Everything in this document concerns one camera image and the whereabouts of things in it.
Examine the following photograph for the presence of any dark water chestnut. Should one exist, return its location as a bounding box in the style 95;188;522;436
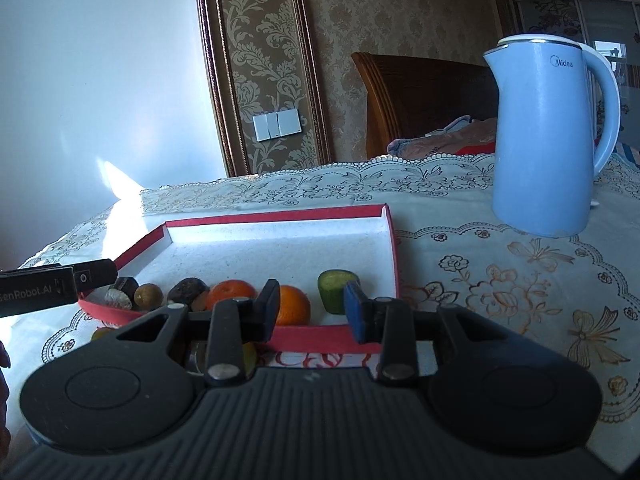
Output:
167;278;209;312

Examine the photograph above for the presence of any green tomato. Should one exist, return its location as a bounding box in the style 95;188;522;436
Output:
242;342;257;377
91;327;114;341

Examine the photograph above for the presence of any left orange tangerine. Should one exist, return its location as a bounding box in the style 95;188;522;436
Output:
205;280;257;311

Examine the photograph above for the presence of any orange tangerine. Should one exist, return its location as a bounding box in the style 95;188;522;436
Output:
205;280;257;311
276;285;311;326

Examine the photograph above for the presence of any dark sugarcane piece in tray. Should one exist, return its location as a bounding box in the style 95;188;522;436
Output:
104;276;139;310

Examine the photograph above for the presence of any right orange tangerine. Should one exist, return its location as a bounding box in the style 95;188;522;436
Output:
276;285;311;326

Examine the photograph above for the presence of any brown longan in tray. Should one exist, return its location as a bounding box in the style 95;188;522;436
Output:
134;283;164;311

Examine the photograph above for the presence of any green cucumber piece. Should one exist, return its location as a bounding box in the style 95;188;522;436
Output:
317;269;360;315

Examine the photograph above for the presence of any red shallow box tray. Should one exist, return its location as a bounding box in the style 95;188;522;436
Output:
77;202;402;356

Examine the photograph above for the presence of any white lace tablecloth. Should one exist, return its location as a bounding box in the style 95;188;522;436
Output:
29;148;639;470

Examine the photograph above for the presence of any striped pillow bedding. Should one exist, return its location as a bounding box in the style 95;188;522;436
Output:
386;114;640;168

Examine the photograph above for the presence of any light blue electric kettle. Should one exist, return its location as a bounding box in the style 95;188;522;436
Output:
484;34;620;237

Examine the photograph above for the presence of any gold framed wallpaper panel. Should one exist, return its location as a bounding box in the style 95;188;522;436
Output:
196;0;334;177

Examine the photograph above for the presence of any white wall light switch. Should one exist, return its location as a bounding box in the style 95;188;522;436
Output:
253;108;303;142

